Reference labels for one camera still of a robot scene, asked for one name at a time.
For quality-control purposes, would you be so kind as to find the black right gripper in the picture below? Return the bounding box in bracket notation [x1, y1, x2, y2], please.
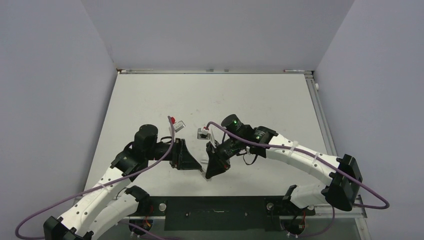
[206, 135, 244, 178]

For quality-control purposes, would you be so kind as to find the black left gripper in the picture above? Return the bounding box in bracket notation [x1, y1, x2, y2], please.
[145, 137, 201, 170]

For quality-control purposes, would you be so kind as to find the white remote control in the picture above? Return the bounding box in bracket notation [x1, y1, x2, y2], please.
[200, 158, 212, 182]

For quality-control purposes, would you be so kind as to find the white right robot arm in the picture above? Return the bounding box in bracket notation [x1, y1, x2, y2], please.
[198, 114, 363, 214]

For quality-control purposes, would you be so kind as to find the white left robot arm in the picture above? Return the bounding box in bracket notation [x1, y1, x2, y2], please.
[43, 121, 202, 240]

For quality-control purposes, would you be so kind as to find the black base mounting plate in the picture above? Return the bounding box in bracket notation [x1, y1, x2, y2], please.
[130, 196, 316, 231]

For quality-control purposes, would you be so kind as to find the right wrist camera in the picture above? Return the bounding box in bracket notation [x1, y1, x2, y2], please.
[197, 127, 215, 142]

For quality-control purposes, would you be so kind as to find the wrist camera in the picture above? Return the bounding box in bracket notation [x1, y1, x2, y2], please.
[197, 127, 215, 142]
[170, 116, 186, 132]

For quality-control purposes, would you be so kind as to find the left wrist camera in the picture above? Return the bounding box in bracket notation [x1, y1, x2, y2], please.
[170, 116, 186, 132]

